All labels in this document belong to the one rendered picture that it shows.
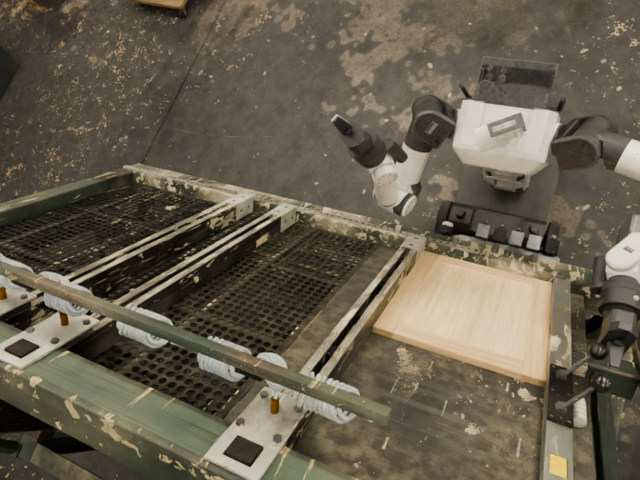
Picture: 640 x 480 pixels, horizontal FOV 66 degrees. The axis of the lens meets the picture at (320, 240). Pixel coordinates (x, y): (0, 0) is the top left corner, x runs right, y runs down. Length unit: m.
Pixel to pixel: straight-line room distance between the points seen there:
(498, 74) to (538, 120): 0.17
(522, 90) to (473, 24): 1.99
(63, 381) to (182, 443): 0.29
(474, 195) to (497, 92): 1.23
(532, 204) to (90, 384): 2.18
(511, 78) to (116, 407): 1.25
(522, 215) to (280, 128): 1.61
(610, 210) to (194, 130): 2.61
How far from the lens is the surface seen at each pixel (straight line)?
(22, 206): 2.12
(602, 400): 1.47
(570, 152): 1.49
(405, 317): 1.41
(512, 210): 2.66
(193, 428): 0.93
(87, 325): 1.21
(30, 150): 4.51
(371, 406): 0.75
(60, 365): 1.12
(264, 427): 0.92
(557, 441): 1.14
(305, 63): 3.54
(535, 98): 1.50
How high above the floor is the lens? 2.64
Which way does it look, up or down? 66 degrees down
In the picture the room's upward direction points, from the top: 43 degrees counter-clockwise
